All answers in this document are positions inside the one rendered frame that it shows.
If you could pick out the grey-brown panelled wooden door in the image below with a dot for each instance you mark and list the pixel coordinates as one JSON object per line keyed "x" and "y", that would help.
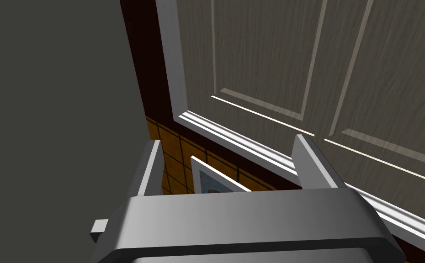
{"x": 307, "y": 73}

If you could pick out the white framed wall picture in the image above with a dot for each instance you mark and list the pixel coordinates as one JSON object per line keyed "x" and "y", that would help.
{"x": 209, "y": 180}

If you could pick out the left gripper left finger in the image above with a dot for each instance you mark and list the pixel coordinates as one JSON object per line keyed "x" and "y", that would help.
{"x": 147, "y": 171}

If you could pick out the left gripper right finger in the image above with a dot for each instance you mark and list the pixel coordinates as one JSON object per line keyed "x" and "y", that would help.
{"x": 313, "y": 168}

